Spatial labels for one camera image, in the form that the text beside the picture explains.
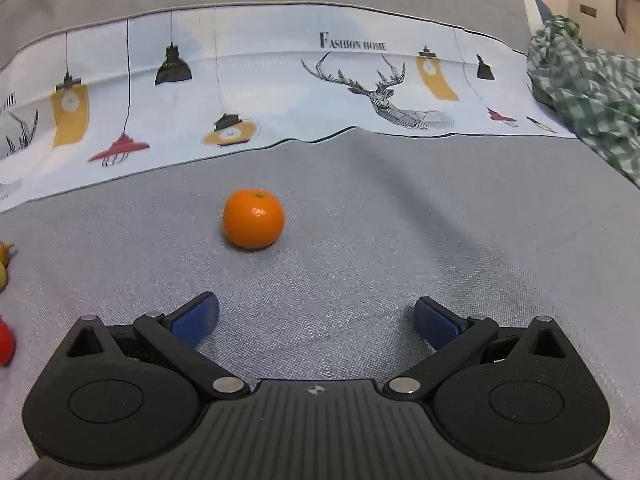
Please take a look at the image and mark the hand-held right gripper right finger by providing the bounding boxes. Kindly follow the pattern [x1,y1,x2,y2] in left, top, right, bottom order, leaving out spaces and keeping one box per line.
[382,296,568,402]

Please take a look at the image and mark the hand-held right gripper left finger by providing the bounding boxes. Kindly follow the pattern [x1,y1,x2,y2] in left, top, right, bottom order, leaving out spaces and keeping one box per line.
[60,291,251,402]

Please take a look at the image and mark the orange mandarin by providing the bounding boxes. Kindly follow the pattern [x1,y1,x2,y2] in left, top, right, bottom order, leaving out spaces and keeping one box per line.
[222,188,286,250]

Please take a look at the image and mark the red cherry tomato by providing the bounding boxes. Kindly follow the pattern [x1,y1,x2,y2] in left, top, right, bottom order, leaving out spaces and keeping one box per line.
[0,316,17,367]

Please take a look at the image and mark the green checked cloth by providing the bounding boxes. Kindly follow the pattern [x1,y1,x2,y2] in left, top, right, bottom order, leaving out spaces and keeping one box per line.
[526,16,640,186]

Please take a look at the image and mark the blue white cloth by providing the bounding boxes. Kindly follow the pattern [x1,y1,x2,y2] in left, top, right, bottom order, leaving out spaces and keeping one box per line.
[515,0,556,28]

